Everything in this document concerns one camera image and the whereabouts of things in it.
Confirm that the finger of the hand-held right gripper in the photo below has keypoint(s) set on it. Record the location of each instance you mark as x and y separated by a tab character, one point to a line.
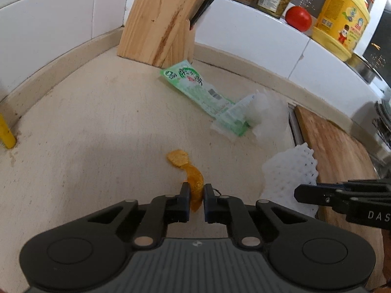
305	193
366	189

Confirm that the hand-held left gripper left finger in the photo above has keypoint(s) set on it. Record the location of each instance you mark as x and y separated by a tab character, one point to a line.
185	203

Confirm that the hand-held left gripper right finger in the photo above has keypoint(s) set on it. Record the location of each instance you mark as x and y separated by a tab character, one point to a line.
208	204

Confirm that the long orange peel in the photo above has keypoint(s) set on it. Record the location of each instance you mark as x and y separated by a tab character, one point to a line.
194	177

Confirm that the white foam fruit net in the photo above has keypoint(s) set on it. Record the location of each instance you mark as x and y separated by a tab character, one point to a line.
287	171

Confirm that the green snack packet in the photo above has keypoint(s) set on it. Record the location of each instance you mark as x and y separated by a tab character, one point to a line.
192	85

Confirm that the wooden cutting board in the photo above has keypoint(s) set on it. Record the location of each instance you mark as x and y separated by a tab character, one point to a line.
336	152

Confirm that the metal dish rack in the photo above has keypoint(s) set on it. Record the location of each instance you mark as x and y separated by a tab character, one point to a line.
383	125

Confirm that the clear plastic wrap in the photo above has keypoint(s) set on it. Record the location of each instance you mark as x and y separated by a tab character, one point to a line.
268	113

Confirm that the stainless steel pot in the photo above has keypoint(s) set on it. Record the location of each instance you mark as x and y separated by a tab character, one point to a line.
366	70

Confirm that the yellow oil bottle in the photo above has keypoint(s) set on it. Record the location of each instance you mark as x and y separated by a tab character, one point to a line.
342	21

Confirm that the red tomato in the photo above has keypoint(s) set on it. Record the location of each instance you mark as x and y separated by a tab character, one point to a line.
298	18

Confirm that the wooden knife block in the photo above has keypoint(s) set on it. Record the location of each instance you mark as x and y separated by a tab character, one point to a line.
158	21

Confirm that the yellow pipe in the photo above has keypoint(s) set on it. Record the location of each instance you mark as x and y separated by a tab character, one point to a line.
7	137

